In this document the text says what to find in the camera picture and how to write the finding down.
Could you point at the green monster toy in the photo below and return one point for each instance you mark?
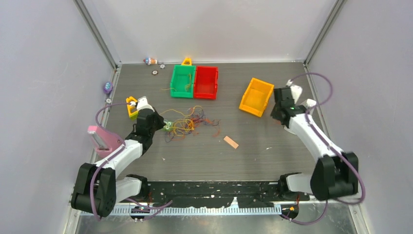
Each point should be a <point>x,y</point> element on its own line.
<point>167,126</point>

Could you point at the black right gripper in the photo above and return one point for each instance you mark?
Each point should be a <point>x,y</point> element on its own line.
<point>273,111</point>

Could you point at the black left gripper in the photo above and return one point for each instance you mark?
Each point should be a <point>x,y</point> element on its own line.
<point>159,119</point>

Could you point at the purple egg toy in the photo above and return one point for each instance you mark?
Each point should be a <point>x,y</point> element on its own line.
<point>108,87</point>

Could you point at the yellow triangular toy block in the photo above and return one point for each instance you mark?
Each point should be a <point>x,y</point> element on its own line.
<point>131,107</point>

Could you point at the pink toy toaster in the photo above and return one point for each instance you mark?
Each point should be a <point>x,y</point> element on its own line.
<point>105,143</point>

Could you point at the small clown figurine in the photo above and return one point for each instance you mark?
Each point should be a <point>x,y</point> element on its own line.
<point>150,61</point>

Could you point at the orange plastic bin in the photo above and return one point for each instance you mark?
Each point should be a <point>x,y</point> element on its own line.
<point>256,97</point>

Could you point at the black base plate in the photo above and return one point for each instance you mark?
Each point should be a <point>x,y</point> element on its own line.
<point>217,194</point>

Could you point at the small wooden block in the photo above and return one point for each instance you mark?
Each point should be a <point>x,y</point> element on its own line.
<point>231,142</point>

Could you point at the red plastic bin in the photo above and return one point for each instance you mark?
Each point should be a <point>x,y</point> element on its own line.
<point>206,82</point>

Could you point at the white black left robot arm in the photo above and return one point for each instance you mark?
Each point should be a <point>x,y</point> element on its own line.
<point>97,188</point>

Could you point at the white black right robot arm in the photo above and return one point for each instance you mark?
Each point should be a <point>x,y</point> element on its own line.
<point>334,174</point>

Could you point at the green plastic bin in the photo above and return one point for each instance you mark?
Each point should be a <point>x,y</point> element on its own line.
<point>182,81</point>

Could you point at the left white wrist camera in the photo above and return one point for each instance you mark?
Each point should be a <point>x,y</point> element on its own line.
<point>140,104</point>

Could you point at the white toy toaster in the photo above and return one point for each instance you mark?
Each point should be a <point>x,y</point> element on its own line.
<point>309,104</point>

